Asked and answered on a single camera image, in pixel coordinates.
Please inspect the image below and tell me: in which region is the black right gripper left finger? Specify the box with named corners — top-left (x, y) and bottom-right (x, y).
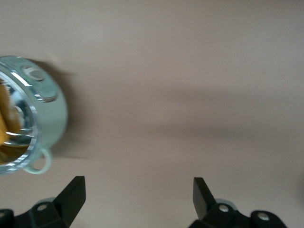
top-left (0, 175), bottom-right (86, 228)

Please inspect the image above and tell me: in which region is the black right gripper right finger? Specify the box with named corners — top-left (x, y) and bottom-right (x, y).
top-left (189, 177), bottom-right (288, 228)

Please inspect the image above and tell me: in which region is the yellow corn cob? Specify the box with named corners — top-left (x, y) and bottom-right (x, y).
top-left (0, 82), bottom-right (21, 152)

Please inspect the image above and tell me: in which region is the stainless steel pot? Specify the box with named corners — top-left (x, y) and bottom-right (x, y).
top-left (0, 55), bottom-right (69, 177)

